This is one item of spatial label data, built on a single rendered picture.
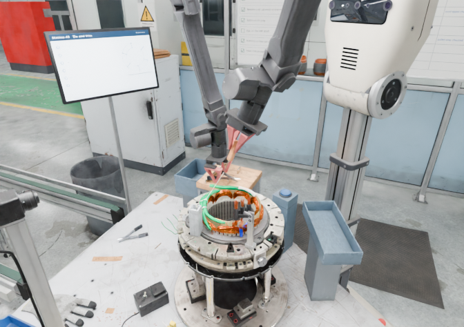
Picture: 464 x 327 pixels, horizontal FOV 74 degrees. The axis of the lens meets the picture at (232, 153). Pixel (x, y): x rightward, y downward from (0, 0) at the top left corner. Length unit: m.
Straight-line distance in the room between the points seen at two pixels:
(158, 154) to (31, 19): 2.18
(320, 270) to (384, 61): 0.65
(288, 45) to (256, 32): 2.42
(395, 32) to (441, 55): 2.02
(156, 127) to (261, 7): 1.50
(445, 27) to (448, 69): 0.31
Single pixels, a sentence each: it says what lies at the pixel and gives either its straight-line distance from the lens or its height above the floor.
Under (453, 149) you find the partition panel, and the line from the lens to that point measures 3.25.
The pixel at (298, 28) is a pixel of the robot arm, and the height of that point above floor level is 1.64.
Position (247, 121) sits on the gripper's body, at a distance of 0.75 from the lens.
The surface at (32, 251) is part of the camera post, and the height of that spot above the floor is 1.28.
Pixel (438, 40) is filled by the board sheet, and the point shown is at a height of 1.43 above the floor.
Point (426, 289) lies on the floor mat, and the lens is 2.51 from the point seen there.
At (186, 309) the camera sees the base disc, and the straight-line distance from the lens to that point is 1.11.
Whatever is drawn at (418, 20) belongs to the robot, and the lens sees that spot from 1.00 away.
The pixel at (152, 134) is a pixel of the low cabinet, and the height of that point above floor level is 0.48.
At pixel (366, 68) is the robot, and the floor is 1.51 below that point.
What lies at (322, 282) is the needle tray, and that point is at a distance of 1.11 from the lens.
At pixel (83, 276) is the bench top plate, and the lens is 1.33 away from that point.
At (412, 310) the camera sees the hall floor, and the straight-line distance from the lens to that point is 2.36.
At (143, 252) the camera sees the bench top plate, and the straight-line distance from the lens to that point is 1.34.
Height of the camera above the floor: 1.68
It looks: 26 degrees down
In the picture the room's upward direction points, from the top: straight up
